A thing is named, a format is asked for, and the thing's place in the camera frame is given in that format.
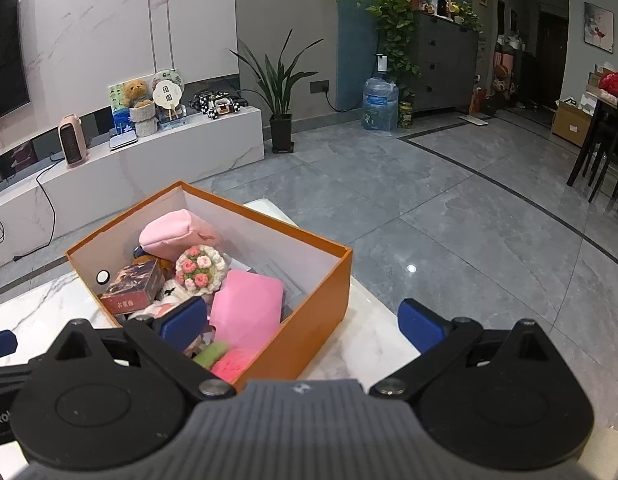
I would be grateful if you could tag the dark printed card box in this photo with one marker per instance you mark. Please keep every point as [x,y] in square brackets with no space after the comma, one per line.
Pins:
[134,285]

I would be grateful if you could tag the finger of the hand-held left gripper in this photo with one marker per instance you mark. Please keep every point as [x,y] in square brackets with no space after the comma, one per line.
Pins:
[6,376]
[1,345]

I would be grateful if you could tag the white floor scale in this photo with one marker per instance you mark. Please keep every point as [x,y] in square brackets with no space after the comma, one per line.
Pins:
[474,119]

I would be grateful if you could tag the grey drawer cabinet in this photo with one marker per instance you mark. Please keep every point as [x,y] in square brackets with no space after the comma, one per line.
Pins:
[446,65]

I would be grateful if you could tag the crocheted pink flower bouquet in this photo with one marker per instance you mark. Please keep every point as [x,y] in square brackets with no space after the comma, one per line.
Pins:
[200,267]

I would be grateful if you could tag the green tin can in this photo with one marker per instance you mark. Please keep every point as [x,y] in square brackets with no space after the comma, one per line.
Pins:
[405,115]

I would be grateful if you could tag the teddy bear in basket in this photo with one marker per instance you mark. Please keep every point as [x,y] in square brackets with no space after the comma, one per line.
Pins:
[118,115]

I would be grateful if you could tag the pink zip pouch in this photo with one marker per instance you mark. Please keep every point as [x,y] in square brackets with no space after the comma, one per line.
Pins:
[169,232]

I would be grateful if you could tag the climbing green plant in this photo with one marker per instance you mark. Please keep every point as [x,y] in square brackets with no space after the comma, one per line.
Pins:
[396,0]

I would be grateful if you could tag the white toy with black bow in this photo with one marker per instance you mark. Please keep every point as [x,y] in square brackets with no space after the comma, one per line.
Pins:
[172,293]

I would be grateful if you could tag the pink space heater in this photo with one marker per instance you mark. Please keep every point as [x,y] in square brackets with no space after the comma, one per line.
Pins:
[74,142]

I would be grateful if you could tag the wall television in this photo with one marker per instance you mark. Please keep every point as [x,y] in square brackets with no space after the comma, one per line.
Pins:
[6,55]

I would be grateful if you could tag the framed wall picture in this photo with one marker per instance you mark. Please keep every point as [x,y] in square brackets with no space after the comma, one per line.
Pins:
[599,27]

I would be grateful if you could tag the orange cardboard box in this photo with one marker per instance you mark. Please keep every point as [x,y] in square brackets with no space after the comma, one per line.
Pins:
[299,330]

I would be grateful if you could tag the white round hand fan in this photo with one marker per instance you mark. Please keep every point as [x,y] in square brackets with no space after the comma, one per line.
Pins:
[169,95]

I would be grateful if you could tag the brown teddy bear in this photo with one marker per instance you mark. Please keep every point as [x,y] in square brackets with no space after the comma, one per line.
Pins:
[133,92]

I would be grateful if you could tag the painted round hand fan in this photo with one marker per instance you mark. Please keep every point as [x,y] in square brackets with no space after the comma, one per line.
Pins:
[168,75]

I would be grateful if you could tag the potted long-leaf plant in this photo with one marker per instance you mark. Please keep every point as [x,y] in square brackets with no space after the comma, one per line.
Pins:
[281,130]

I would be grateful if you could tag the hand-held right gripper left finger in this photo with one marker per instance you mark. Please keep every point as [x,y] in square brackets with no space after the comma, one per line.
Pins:
[181,317]

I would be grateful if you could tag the black wall socket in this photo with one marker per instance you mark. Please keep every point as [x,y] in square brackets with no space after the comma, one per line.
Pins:
[319,87]

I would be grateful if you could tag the red plastic bag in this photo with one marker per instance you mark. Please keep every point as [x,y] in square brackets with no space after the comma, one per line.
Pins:
[615,82]

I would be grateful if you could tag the black dining chair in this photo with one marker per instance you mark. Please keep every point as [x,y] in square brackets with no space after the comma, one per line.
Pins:
[604,150]

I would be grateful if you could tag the white marble media bench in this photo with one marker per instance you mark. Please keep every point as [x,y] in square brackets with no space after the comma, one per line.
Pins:
[189,155]

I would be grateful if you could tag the black white checkered toys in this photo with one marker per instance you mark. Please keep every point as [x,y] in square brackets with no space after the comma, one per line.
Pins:
[219,105]

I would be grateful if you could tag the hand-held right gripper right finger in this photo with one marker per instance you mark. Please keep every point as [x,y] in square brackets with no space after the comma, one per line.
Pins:
[419,323]

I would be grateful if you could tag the blue water jug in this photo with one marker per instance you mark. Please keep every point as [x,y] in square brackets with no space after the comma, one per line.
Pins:
[380,105]

